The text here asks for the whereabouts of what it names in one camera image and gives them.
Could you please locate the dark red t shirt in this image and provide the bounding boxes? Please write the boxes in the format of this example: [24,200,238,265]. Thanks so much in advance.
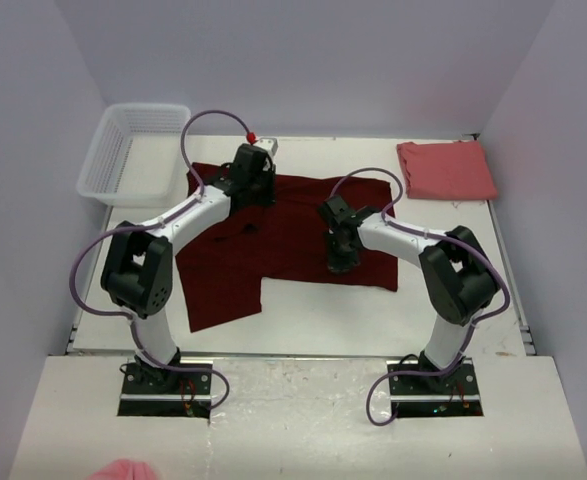
[176,175,399,332]

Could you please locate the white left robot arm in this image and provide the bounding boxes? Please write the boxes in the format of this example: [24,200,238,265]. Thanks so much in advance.
[100,137,278,371]

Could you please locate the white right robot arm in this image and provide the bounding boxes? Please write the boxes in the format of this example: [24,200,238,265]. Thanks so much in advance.
[318,195,501,371]

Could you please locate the white plastic basket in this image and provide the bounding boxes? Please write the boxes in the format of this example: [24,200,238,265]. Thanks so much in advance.
[76,103,191,208]

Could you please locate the folded pink t shirt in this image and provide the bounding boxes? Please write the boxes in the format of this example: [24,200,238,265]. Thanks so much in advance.
[396,140,498,201]

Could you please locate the pink cloth at bottom edge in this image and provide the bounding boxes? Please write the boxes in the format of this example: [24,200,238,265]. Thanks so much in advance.
[87,459,159,480]

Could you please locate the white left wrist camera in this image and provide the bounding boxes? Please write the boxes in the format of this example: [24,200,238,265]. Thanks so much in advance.
[255,137,279,158]

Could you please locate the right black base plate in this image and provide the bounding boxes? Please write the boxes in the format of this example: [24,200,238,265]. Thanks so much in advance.
[387,359,484,419]

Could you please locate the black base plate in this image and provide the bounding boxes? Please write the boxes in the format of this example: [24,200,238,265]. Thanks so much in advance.
[387,359,484,419]
[117,362,212,420]

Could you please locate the aluminium table edge rail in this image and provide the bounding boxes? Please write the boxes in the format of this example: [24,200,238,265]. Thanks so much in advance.
[487,201,538,356]

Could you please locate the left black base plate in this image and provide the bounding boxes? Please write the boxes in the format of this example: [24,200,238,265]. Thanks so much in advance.
[117,362,212,420]

